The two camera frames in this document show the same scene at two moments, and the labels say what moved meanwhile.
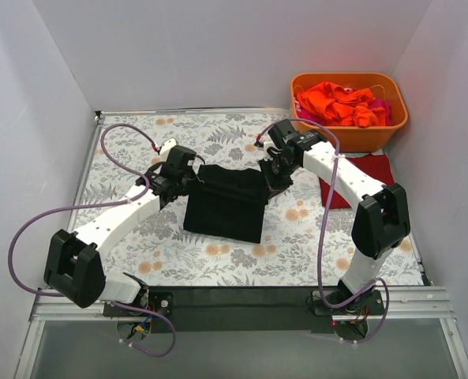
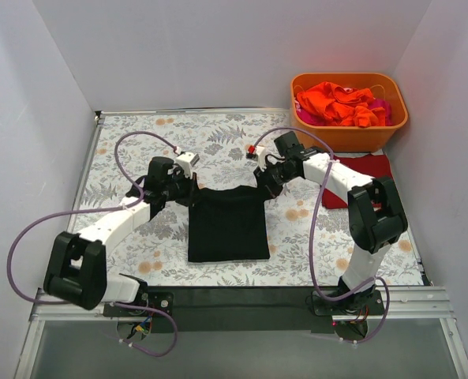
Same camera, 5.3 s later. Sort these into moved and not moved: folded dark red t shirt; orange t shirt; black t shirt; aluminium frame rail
Moved: black t shirt
Not moved: aluminium frame rail; orange t shirt; folded dark red t shirt
